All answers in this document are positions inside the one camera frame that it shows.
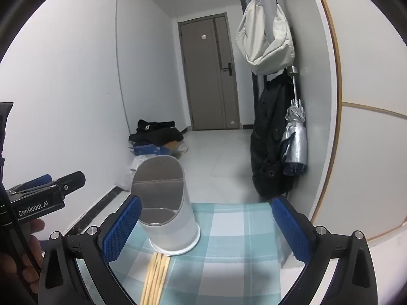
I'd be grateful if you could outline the teal checkered tablecloth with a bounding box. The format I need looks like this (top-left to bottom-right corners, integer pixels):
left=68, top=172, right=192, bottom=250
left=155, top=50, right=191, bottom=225
left=75, top=202, right=306, bottom=305

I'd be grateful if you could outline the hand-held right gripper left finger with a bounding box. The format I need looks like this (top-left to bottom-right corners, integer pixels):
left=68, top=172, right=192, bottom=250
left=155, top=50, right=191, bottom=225
left=38, top=194, right=142, bottom=305

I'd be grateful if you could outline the black hanging jacket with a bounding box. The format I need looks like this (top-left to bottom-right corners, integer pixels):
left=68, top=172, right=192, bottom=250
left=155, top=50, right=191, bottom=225
left=251, top=70, right=296, bottom=198

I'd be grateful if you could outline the silver plastic bag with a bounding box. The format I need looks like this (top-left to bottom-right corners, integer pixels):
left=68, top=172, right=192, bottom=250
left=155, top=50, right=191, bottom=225
left=128, top=154, right=151, bottom=171
left=115, top=171, right=136, bottom=193

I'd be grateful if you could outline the white sling bag black strap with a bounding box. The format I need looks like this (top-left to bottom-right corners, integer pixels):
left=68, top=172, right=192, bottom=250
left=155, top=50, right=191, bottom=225
left=235, top=0, right=295, bottom=76

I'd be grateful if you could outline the person's left hand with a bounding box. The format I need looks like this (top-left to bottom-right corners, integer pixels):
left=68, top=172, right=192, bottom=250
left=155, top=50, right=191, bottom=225
left=0, top=219, right=46, bottom=296

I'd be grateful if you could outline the brown cardboard box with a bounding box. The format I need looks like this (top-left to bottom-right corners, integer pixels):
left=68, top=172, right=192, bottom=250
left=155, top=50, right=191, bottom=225
left=161, top=140, right=189, bottom=159

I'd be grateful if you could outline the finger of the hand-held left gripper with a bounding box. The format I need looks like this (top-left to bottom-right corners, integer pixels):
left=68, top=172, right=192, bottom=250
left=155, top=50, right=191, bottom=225
left=6, top=174, right=53, bottom=194
left=48, top=171, right=86, bottom=197

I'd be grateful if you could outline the white cabinet with wood trim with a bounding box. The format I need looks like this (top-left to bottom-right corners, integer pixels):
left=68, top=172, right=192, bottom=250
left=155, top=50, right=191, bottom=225
left=310, top=0, right=407, bottom=245

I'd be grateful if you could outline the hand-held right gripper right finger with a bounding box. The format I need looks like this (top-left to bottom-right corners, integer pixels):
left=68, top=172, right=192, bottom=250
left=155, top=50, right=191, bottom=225
left=272, top=196, right=387, bottom=305

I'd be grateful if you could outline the white grey utensil holder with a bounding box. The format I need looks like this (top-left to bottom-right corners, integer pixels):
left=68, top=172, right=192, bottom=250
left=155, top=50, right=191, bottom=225
left=130, top=155, right=201, bottom=256

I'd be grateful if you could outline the blue cardboard box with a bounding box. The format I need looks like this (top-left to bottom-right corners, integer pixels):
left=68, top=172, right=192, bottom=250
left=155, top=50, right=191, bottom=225
left=133, top=144, right=160, bottom=157

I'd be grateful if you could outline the silver folded umbrella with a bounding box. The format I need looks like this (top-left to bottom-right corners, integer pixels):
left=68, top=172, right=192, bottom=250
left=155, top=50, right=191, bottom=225
left=281, top=65, right=309, bottom=177

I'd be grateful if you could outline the pile of black clothes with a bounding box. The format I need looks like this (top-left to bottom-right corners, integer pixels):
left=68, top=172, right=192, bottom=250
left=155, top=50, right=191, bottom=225
left=129, top=120, right=184, bottom=144

